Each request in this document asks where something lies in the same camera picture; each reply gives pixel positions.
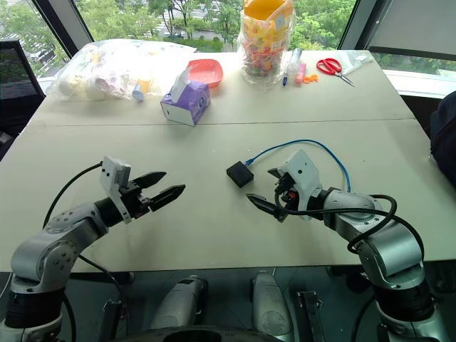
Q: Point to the blue pen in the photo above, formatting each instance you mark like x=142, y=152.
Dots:
x=285, y=79

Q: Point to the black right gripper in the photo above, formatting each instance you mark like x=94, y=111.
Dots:
x=288, y=199

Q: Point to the pink eraser block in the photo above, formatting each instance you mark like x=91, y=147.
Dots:
x=300, y=75

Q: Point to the small black adapter box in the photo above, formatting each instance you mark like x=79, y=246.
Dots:
x=239, y=174

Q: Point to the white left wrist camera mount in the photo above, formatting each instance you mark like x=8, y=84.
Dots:
x=110, y=174

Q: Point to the purple tissue box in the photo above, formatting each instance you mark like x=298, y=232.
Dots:
x=190, y=101

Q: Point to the dark blue fabric object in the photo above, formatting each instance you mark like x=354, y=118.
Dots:
x=445, y=135

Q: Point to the black table leg bracket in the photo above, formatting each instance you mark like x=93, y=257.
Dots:
x=310, y=313
x=112, y=320

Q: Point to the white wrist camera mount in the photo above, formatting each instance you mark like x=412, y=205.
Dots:
x=110, y=174
x=303, y=171

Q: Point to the black office chair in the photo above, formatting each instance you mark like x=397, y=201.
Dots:
x=16, y=92

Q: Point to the clear flat plastic bag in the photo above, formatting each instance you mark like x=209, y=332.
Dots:
x=358, y=58

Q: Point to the red plastic bowl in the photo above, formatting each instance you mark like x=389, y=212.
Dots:
x=206, y=71

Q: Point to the clear bag of white items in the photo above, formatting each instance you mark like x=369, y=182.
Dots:
x=107, y=67

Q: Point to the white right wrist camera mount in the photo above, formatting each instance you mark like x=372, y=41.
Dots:
x=303, y=171

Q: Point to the bagged stack of colourful cups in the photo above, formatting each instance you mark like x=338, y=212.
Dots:
x=265, y=39

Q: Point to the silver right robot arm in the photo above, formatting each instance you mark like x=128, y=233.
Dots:
x=388, y=249

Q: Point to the small orange plastic piece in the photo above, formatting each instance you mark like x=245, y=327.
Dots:
x=310, y=79

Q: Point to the clear plastic tube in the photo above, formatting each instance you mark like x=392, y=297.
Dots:
x=294, y=60

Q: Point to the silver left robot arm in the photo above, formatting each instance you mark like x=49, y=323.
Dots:
x=53, y=249

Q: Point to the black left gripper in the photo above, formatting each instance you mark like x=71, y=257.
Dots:
x=133, y=203

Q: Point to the silver robot leg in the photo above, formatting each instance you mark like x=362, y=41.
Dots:
x=269, y=306
x=181, y=303

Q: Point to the yellow bottle with lavender cap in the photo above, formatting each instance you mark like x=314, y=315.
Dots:
x=140, y=89

